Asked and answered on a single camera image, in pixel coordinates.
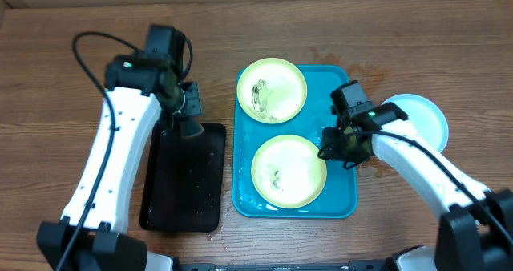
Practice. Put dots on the teal plastic tray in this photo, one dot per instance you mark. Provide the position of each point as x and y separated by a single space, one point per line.
338 199

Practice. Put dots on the yellow plate with large stain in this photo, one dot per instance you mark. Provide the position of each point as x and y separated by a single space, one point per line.
271 90

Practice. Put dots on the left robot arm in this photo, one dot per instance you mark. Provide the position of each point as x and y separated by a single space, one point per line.
141 89

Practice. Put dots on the yellow plate with small stain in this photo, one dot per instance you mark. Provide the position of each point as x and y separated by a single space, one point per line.
287 173

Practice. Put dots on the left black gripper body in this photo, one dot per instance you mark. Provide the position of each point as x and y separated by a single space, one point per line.
191 104

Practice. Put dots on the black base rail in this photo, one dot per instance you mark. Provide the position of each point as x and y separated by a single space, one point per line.
354 265

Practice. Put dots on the white plate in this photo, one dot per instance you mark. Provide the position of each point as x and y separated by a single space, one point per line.
427 118

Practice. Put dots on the black plastic tray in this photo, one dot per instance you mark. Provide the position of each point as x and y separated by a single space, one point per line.
183 183

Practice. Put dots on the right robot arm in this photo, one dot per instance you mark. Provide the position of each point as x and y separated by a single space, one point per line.
474 223

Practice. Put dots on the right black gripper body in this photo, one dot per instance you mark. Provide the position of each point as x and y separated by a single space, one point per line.
338 145

